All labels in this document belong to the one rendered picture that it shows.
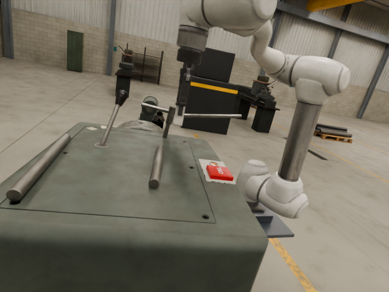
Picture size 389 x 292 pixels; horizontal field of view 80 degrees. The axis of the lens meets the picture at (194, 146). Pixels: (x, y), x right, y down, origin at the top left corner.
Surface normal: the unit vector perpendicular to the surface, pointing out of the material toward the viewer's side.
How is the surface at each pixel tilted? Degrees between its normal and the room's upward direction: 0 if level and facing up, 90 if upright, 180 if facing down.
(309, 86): 103
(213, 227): 0
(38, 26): 90
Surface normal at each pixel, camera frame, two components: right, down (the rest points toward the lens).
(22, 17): 0.23, 0.37
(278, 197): -0.69, 0.18
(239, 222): 0.19, -0.93
